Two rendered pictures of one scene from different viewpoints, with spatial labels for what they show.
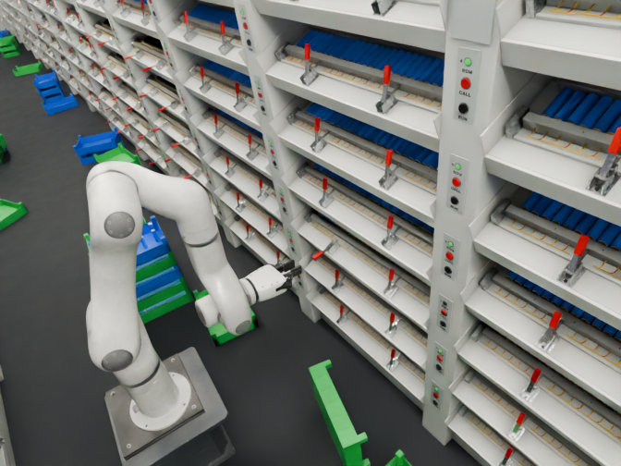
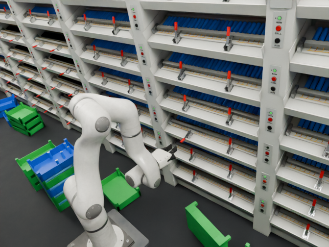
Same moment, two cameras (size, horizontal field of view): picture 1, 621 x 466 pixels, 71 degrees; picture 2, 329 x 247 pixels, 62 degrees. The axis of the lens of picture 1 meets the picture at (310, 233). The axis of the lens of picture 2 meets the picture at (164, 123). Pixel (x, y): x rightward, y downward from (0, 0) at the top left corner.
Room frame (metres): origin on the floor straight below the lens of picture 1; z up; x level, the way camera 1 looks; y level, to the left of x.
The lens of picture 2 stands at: (-0.12, 0.34, 1.56)
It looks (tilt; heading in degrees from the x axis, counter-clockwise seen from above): 35 degrees down; 347
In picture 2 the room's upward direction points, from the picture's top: 11 degrees counter-clockwise
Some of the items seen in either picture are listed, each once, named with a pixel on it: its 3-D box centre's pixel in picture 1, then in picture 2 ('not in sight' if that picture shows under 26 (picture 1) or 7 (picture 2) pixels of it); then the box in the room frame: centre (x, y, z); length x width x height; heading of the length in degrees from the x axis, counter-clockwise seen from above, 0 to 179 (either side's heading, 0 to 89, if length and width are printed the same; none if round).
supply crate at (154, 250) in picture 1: (129, 246); (54, 159); (1.52, 0.79, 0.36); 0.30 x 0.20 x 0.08; 114
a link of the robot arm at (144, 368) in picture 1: (120, 335); (84, 200); (0.81, 0.56, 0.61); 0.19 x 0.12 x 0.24; 19
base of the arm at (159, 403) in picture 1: (151, 385); (101, 232); (0.78, 0.55, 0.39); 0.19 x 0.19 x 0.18
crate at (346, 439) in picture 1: (338, 415); (207, 232); (0.74, 0.01, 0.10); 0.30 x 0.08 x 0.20; 14
